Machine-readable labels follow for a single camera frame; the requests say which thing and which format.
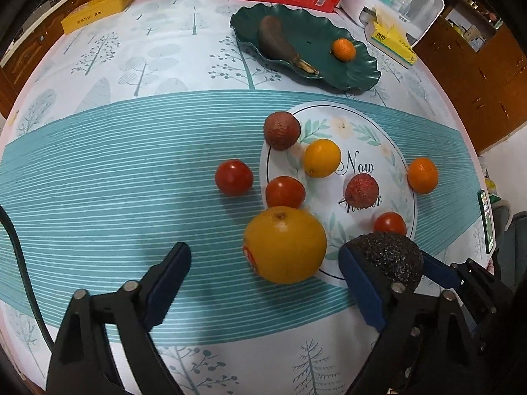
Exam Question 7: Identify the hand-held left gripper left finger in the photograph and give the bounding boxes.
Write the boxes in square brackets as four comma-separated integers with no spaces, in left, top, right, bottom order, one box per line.
[46,241,192,395]

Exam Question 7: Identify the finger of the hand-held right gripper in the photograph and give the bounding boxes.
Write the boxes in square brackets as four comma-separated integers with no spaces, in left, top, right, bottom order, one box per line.
[420,251,515,322]

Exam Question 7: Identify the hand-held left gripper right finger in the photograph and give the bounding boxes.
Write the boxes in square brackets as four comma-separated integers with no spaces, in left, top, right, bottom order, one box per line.
[338,244,497,395]

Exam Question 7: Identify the dark avocado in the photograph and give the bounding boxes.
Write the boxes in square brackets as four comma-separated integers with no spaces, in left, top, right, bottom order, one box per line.
[348,232,424,295]

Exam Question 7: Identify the red tomato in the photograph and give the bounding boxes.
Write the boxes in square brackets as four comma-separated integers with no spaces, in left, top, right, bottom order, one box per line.
[373,211,407,237]
[215,160,254,197]
[265,176,306,210]

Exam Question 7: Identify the large orange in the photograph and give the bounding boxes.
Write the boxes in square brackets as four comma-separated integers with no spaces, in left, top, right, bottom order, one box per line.
[243,206,328,284]

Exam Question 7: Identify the small mandarin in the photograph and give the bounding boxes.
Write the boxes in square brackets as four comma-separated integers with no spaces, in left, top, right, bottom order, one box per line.
[332,38,357,62]
[407,157,439,194]

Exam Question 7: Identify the bright red lychee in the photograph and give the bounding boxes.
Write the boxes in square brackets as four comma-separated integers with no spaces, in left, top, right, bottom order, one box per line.
[344,173,380,207]

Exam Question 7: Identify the small yellow orange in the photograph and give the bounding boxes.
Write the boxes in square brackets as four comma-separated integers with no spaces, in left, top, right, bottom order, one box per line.
[303,139,342,179]

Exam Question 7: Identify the white floral plate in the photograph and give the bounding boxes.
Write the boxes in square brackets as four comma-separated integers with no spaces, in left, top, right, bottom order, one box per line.
[260,101,418,289]

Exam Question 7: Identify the dark red lychee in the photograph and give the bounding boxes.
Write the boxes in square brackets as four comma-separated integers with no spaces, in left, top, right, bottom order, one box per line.
[264,111,301,151]

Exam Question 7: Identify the green leaf-shaped plate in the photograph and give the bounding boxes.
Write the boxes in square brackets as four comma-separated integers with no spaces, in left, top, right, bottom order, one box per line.
[230,3,381,91]

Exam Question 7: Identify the smartphone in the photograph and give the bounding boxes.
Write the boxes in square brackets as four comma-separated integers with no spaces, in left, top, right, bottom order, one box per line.
[478,189,496,254]

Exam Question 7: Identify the tree print tablecloth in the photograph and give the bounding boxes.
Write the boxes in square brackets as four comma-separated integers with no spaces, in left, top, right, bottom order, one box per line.
[0,0,495,395]

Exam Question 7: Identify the wooden cabinet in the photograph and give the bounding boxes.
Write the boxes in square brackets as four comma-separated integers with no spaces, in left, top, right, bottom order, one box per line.
[0,0,89,112]
[414,0,527,153]

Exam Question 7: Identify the yellow tissue box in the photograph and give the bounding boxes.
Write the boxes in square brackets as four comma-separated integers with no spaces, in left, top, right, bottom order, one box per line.
[368,8,418,68]

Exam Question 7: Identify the overripe brown banana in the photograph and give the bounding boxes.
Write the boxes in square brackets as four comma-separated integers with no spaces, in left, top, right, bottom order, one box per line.
[258,15,319,75]

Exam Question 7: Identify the yellow cardboard box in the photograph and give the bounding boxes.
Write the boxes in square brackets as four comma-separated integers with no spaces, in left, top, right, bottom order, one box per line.
[61,0,134,35]

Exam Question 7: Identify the black cable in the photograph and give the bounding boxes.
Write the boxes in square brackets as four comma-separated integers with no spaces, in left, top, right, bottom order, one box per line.
[0,205,56,348]

